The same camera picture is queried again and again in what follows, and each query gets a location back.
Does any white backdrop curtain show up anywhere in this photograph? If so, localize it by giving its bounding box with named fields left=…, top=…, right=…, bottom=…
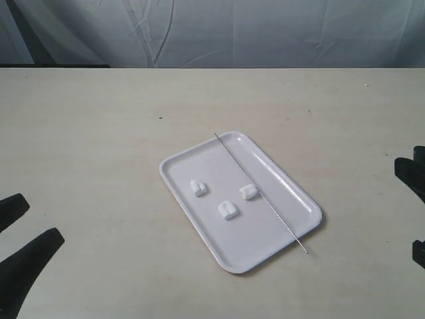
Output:
left=1, top=1, right=424, bottom=68

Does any thin metal skewer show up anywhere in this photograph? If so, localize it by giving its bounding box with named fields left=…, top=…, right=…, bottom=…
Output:
left=213, top=132, right=309, bottom=255

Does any white rectangular plastic tray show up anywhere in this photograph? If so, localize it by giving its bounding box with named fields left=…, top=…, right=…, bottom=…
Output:
left=159, top=131, right=322, bottom=274

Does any white marshmallow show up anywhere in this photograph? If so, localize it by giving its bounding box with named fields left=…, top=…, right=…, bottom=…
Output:
left=217, top=200, right=238, bottom=221
left=239, top=183, right=259, bottom=201
left=189, top=179, right=208, bottom=197

